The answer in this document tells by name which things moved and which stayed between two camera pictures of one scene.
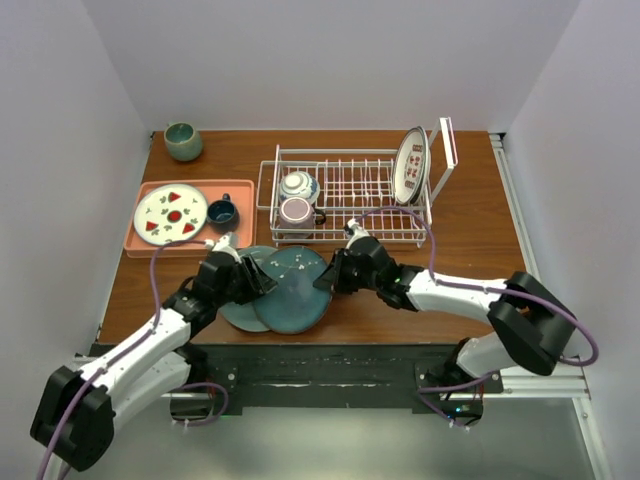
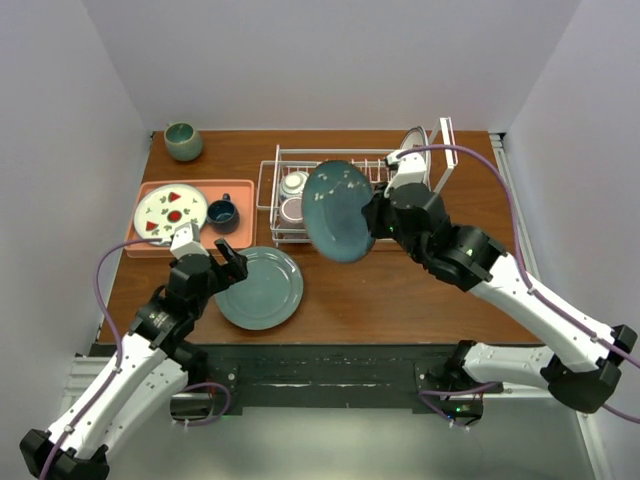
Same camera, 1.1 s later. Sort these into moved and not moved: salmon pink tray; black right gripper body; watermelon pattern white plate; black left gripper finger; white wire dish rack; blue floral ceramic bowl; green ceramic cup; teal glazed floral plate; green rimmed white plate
Moved: black right gripper body; black left gripper finger; teal glazed floral plate
Not moved: watermelon pattern white plate; blue floral ceramic bowl; salmon pink tray; green rimmed white plate; green ceramic cup; white wire dish rack
